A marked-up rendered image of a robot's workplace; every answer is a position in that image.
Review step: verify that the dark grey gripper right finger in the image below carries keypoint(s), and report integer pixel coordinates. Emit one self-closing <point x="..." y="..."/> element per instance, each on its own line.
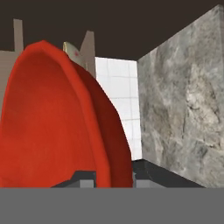
<point x="143" y="178"/>

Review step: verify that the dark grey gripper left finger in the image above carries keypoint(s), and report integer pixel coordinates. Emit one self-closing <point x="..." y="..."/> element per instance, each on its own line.
<point x="84" y="179"/>

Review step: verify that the white bowl with red mark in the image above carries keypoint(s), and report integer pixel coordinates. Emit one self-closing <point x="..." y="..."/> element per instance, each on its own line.
<point x="73" y="53"/>

